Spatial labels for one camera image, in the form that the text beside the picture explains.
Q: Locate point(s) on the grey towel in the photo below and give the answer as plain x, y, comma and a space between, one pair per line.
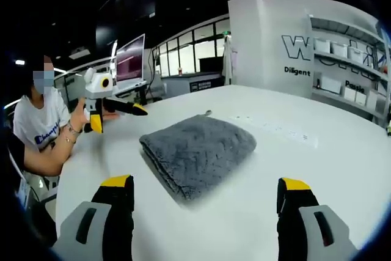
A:
198, 151

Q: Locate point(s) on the person's left hand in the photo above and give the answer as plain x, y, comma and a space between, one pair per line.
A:
78, 117

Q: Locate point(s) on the computer monitor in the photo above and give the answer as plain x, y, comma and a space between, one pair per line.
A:
129, 62

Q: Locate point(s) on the person's dark trousers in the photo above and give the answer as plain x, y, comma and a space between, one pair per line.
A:
42, 227

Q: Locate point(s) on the person's white t-shirt torso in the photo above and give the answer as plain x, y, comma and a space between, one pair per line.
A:
36, 117

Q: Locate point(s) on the black counter cabinet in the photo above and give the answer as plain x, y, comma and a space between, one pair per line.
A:
195, 85

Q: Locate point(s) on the hanging white garment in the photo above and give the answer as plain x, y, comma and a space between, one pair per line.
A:
229, 59

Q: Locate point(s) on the wide white storage box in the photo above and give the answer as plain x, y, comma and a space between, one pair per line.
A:
330, 84

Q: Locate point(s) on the grey metal shelf unit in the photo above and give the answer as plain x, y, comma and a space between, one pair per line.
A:
348, 68

